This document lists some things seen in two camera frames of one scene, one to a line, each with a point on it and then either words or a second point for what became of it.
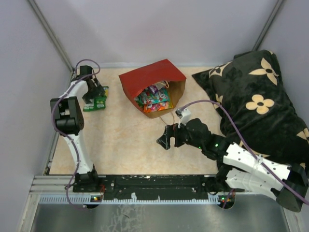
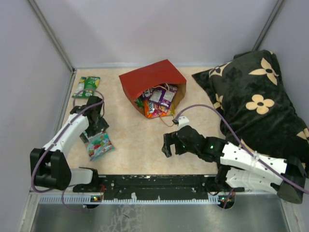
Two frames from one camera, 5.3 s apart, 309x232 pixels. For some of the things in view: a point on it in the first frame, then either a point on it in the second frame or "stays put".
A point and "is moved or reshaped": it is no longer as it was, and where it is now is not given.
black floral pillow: (254, 111) stays put
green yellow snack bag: (99, 102) is moved or reshaped
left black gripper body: (96, 91) → (96, 127)
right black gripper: (172, 130) → (170, 138)
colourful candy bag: (152, 94) → (99, 145)
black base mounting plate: (157, 187) stays put
